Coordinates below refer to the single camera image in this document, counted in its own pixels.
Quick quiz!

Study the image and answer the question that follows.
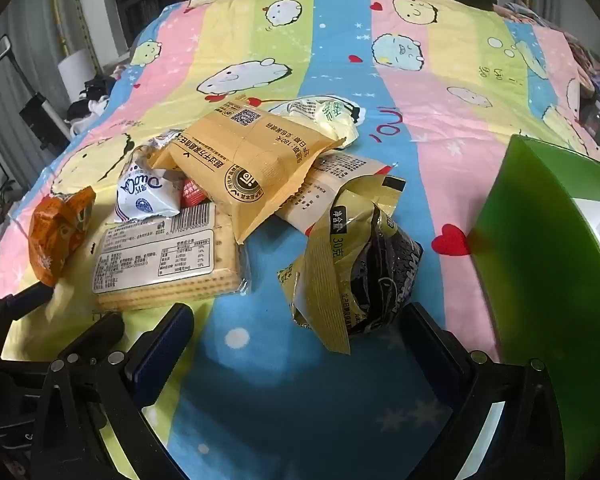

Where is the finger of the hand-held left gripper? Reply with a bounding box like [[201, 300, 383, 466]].
[[67, 311, 127, 358], [0, 280, 48, 323]]

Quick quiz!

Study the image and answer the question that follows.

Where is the green potted plant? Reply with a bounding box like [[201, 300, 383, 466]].
[[0, 175, 17, 226]]

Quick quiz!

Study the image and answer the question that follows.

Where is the silver snack packet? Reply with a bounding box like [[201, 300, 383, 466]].
[[130, 130, 186, 168]]

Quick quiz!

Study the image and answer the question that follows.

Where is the white and blue snack packet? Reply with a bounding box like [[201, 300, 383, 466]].
[[115, 157, 183, 223]]

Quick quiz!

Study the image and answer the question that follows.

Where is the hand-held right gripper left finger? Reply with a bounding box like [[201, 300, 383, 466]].
[[30, 302, 196, 480]]

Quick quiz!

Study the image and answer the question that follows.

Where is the clear cracker packet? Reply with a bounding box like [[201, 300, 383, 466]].
[[91, 202, 251, 311]]

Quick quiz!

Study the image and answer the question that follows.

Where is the pile of folded clothes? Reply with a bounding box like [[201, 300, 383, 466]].
[[492, 2, 600, 96]]

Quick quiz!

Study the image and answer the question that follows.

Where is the large yellow snack packet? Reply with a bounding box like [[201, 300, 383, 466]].
[[150, 100, 346, 245]]

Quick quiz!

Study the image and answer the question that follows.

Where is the black and yellow snack packet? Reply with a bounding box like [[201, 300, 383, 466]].
[[278, 174, 424, 356]]

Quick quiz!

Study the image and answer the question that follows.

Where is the black and white cloth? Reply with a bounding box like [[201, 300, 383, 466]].
[[65, 74, 118, 126]]

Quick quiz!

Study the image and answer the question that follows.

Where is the red snack packet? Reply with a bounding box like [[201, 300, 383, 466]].
[[179, 177, 216, 209]]

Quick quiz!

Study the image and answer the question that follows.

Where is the black box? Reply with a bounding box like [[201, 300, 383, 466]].
[[20, 92, 71, 146]]

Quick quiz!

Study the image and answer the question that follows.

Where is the printed striped blanket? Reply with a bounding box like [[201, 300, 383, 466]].
[[0, 0, 600, 480]]

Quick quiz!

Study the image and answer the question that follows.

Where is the white and green snack packet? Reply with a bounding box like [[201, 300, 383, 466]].
[[270, 99, 366, 148]]

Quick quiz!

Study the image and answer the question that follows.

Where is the orange snack packet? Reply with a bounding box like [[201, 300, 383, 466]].
[[28, 186, 97, 288]]

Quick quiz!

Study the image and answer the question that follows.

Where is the beige snack packet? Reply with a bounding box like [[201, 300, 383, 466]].
[[275, 152, 398, 236]]

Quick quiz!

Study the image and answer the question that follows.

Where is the green box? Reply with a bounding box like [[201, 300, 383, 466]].
[[467, 134, 600, 480]]

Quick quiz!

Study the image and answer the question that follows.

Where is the white cylindrical container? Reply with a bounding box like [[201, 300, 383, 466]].
[[59, 50, 98, 92]]

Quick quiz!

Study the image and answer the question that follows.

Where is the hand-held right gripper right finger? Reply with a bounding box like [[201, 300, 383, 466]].
[[400, 302, 566, 480]]

